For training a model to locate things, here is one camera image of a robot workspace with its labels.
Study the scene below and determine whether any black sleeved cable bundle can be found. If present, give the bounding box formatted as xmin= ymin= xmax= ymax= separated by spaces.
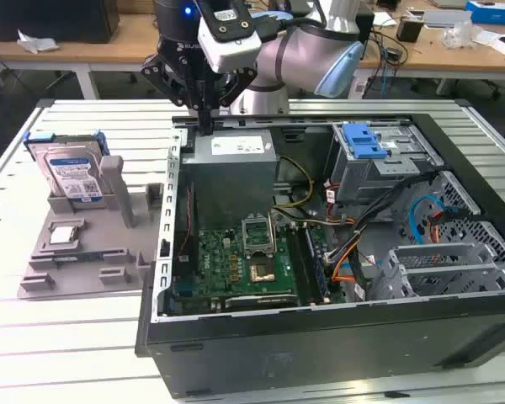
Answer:
xmin=326 ymin=170 xmax=443 ymax=270

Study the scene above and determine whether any orange wire with red plug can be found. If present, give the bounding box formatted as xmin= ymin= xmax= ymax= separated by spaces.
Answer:
xmin=427 ymin=212 xmax=444 ymax=244

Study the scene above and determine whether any grey plastic parts rack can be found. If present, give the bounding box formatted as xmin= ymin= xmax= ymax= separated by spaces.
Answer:
xmin=19 ymin=155 xmax=169 ymax=300

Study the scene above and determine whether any long wooden desk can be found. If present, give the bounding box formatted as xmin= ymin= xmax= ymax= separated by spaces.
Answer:
xmin=0 ymin=10 xmax=363 ymax=100

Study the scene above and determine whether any flat grey box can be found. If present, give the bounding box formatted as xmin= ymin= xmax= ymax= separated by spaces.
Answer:
xmin=407 ymin=8 xmax=472 ymax=29

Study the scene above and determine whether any open white box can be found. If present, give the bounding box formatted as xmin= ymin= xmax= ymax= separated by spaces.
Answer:
xmin=475 ymin=31 xmax=505 ymax=56

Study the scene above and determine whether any small black box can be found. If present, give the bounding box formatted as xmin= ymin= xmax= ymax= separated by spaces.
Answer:
xmin=396 ymin=19 xmax=425 ymax=42

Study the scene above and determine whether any blue plastic drive bracket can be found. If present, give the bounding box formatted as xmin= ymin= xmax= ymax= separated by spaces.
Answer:
xmin=343 ymin=121 xmax=391 ymax=160

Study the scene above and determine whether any CPU socket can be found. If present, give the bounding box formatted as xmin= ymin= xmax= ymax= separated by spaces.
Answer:
xmin=247 ymin=258 xmax=279 ymax=284

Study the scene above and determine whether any green motherboard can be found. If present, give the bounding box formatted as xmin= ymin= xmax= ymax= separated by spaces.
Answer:
xmin=170 ymin=222 xmax=346 ymax=315

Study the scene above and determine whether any yellow and black wire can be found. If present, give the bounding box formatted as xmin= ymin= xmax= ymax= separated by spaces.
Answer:
xmin=277 ymin=156 xmax=316 ymax=210

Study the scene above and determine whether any black graphics card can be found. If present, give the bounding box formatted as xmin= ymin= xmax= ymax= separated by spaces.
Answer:
xmin=212 ymin=292 xmax=300 ymax=312

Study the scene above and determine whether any grey metal disk bay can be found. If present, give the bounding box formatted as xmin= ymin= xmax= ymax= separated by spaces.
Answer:
xmin=326 ymin=122 xmax=445 ymax=207
xmin=368 ymin=242 xmax=505 ymax=300

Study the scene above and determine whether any silver CPU chip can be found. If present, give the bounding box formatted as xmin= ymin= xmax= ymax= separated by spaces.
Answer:
xmin=49 ymin=226 xmax=77 ymax=245

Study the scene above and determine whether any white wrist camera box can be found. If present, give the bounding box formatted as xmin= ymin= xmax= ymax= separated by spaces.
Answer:
xmin=196 ymin=0 xmax=263 ymax=73

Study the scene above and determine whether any thin metal locking lever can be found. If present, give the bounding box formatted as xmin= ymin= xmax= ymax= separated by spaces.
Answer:
xmin=270 ymin=209 xmax=279 ymax=258

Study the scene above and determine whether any installed RAM stick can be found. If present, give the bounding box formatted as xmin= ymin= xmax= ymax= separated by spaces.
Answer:
xmin=305 ymin=225 xmax=332 ymax=304

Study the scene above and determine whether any black RAM slot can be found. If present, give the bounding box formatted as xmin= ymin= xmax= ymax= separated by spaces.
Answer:
xmin=286 ymin=225 xmax=307 ymax=306
xmin=296 ymin=225 xmax=319 ymax=306

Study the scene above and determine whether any wooden desk with boxes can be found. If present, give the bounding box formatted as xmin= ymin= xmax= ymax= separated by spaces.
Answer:
xmin=353 ymin=8 xmax=505 ymax=98

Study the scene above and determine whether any black open PC case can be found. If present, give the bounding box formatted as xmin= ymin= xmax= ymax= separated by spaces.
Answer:
xmin=134 ymin=111 xmax=505 ymax=401

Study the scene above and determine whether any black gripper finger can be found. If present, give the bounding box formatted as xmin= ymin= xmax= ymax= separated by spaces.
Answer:
xmin=205 ymin=69 xmax=258 ymax=136
xmin=140 ymin=52 xmax=207 ymax=136

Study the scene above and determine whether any metal socket cover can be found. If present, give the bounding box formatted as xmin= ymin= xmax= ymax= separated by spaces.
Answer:
xmin=240 ymin=214 xmax=276 ymax=257

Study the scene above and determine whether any crumpled white paper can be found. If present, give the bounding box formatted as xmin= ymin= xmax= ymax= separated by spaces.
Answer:
xmin=16 ymin=28 xmax=61 ymax=55

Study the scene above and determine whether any blue data wire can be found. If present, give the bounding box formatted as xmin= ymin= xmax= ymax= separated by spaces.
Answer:
xmin=407 ymin=193 xmax=452 ymax=246

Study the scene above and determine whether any large black box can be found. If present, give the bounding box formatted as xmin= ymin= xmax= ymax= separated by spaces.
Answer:
xmin=0 ymin=0 xmax=121 ymax=45

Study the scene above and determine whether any thin red wire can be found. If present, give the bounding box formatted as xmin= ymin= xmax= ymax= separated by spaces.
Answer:
xmin=180 ymin=184 xmax=194 ymax=258

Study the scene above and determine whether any clear plastic bag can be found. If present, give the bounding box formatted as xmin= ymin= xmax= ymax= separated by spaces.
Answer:
xmin=441 ymin=20 xmax=476 ymax=48

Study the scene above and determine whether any blue cardboard box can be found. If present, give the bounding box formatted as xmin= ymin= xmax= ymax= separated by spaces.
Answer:
xmin=465 ymin=0 xmax=505 ymax=24

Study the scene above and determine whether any grey power supply unit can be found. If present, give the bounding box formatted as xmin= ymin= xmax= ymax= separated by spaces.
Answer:
xmin=179 ymin=129 xmax=279 ymax=231

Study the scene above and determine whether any orange curved wire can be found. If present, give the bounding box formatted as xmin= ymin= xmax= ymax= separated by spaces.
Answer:
xmin=332 ymin=252 xmax=357 ymax=283

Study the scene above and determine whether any hard disk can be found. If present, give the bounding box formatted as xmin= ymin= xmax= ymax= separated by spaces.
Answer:
xmin=23 ymin=130 xmax=109 ymax=210

